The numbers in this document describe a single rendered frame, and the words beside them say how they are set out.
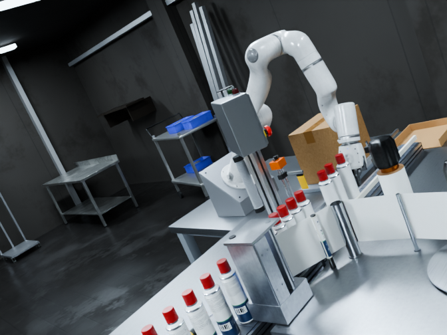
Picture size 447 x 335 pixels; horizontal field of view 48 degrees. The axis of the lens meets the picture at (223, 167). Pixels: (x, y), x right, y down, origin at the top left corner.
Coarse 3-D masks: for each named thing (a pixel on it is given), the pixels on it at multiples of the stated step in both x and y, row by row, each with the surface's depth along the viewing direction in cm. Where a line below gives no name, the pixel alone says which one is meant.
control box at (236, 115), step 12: (228, 96) 168; (240, 96) 158; (216, 108) 166; (228, 108) 158; (240, 108) 159; (252, 108) 159; (228, 120) 158; (240, 120) 159; (252, 120) 160; (228, 132) 165; (240, 132) 160; (252, 132) 161; (264, 132) 162; (228, 144) 176; (240, 144) 160; (252, 144) 161; (264, 144) 162
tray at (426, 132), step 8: (432, 120) 256; (440, 120) 253; (408, 128) 264; (416, 128) 263; (424, 128) 260; (432, 128) 255; (440, 128) 250; (400, 136) 257; (408, 136) 259; (416, 136) 254; (424, 136) 249; (432, 136) 244; (440, 136) 229; (400, 144) 252; (424, 144) 238; (432, 144) 234; (440, 144) 228
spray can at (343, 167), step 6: (336, 156) 191; (342, 156) 191; (342, 162) 191; (348, 162) 193; (342, 168) 191; (348, 168) 191; (342, 174) 192; (348, 174) 192; (342, 180) 194; (348, 180) 192; (354, 180) 193; (348, 186) 193; (354, 186) 193; (348, 192) 194; (354, 192) 193; (354, 198) 194
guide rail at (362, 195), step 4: (412, 136) 231; (408, 140) 228; (412, 140) 228; (408, 144) 225; (404, 148) 222; (400, 152) 219; (400, 156) 218; (376, 176) 203; (372, 180) 200; (376, 180) 201; (368, 184) 198; (372, 184) 199; (368, 188) 196; (364, 192) 194; (368, 192) 196; (360, 196) 191; (364, 196) 193
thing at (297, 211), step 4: (288, 200) 167; (292, 200) 167; (288, 204) 167; (292, 204) 167; (296, 204) 168; (288, 208) 168; (292, 208) 167; (296, 208) 168; (300, 208) 168; (292, 212) 167; (296, 212) 167; (300, 212) 167; (296, 216) 167; (300, 216) 167; (304, 216) 169; (296, 220) 167; (300, 220) 167
